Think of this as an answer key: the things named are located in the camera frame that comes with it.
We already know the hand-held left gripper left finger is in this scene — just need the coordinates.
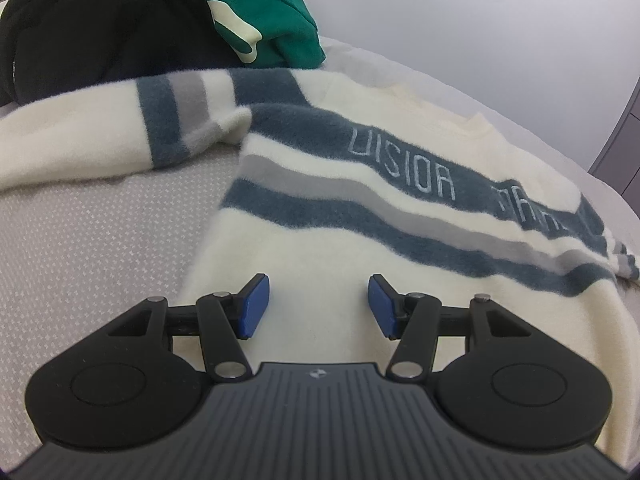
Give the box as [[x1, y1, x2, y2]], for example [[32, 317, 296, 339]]
[[106, 273, 271, 382]]

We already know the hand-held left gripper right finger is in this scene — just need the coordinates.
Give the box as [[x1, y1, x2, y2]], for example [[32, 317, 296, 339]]
[[367, 273, 534, 382]]

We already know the cream striped fuzzy sweater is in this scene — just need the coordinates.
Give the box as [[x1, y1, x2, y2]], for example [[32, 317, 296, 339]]
[[0, 67, 640, 466]]

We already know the grey door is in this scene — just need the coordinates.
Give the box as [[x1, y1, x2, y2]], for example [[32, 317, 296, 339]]
[[587, 74, 640, 196]]

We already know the green sweatshirt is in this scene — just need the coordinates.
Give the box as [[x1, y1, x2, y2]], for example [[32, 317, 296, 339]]
[[172, 0, 327, 68]]

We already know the black garment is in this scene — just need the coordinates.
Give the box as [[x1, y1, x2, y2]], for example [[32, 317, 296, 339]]
[[0, 0, 241, 107]]

